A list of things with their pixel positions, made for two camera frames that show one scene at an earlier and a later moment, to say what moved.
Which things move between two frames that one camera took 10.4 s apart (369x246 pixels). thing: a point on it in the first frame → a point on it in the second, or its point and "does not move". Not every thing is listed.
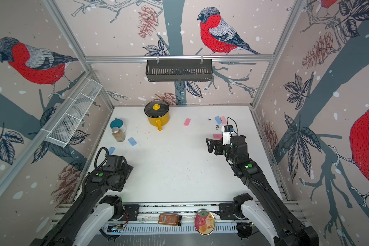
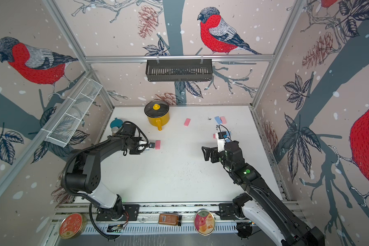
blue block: [218, 120] does not move
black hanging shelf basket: [179, 70] does not move
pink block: [187, 122] does not move
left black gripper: [127, 168] → [138, 151]
